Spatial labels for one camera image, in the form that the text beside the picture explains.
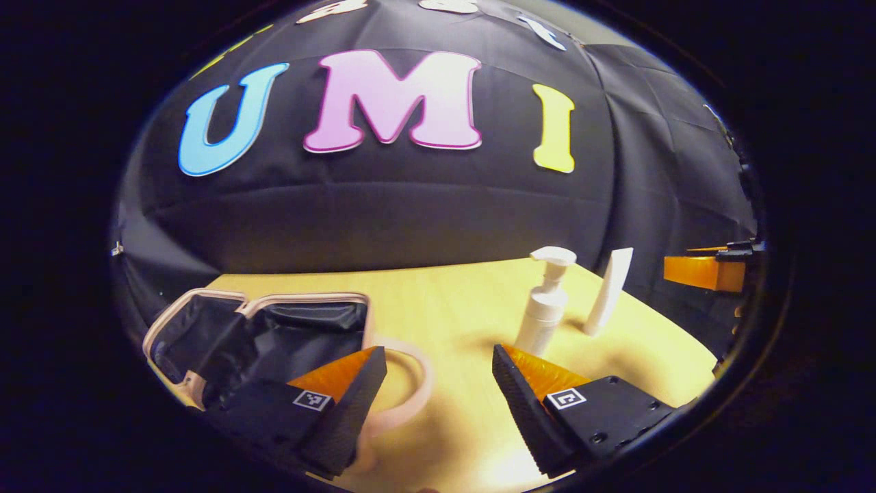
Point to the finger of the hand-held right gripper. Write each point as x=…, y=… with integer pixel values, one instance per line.
x=739, y=252
x=705, y=272

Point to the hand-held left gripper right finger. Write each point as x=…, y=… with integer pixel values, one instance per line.
x=523, y=411

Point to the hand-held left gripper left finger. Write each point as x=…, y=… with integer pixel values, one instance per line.
x=352, y=418

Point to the pink hard-shell suitcase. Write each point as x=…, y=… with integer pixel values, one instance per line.
x=301, y=335

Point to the white pump bottle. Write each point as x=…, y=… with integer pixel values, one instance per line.
x=544, y=315

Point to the white squeeze tube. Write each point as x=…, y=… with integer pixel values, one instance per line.
x=609, y=294

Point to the black backdrop cloth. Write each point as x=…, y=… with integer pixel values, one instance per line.
x=410, y=205

